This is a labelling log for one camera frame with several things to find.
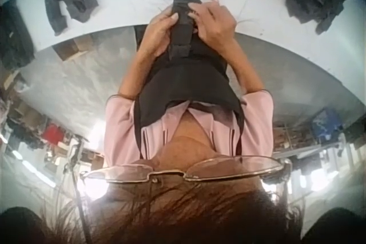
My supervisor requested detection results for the person's right hand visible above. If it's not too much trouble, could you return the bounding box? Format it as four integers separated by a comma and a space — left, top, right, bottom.
188, 0, 238, 50

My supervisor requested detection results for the person's left hand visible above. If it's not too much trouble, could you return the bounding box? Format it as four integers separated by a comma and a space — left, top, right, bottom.
142, 13, 180, 58

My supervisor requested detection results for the black fabric strap piece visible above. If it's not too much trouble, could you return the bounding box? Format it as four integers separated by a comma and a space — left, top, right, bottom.
168, 0, 201, 62

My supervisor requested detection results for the brown cardboard box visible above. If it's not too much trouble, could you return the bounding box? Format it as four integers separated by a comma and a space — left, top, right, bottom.
52, 35, 94, 62

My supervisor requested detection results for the black metal stand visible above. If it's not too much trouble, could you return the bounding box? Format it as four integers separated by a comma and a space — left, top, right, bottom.
64, 138, 94, 244

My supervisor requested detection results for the red fabric bundle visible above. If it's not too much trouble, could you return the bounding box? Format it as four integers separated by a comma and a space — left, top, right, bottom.
42, 123, 64, 145

